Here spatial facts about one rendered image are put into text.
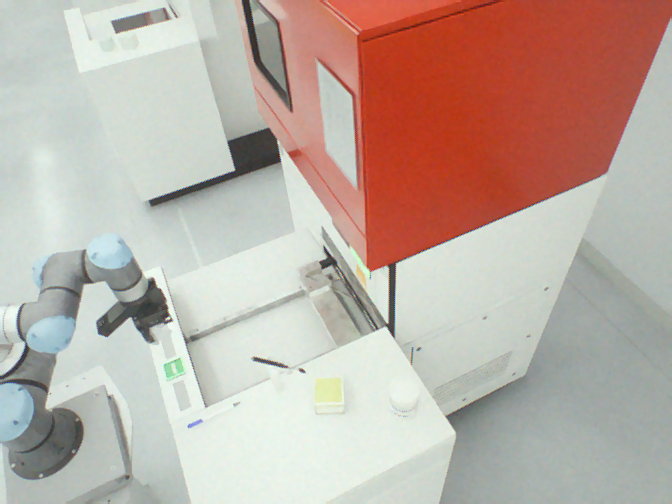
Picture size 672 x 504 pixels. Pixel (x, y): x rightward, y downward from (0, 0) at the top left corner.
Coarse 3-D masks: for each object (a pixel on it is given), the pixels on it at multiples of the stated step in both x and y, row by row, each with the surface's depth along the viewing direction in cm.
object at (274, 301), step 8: (296, 288) 169; (280, 296) 168; (288, 296) 168; (296, 296) 170; (256, 304) 166; (264, 304) 166; (272, 304) 167; (240, 312) 164; (248, 312) 165; (256, 312) 166; (216, 320) 163; (224, 320) 163; (232, 320) 164; (240, 320) 166; (200, 328) 161; (208, 328) 161; (216, 328) 163; (192, 336) 160; (200, 336) 162
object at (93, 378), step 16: (96, 368) 158; (64, 384) 155; (80, 384) 155; (96, 384) 154; (112, 384) 154; (48, 400) 152; (64, 400) 151; (128, 416) 147; (128, 432) 143; (0, 448) 143; (128, 448) 140; (0, 464) 140; (0, 480) 137; (0, 496) 134; (112, 496) 132; (128, 496) 132
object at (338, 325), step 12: (312, 276) 168; (324, 276) 168; (312, 300) 162; (324, 300) 162; (336, 300) 161; (324, 312) 158; (336, 312) 158; (324, 324) 155; (336, 324) 155; (348, 324) 155; (336, 336) 152; (348, 336) 152; (336, 348) 151
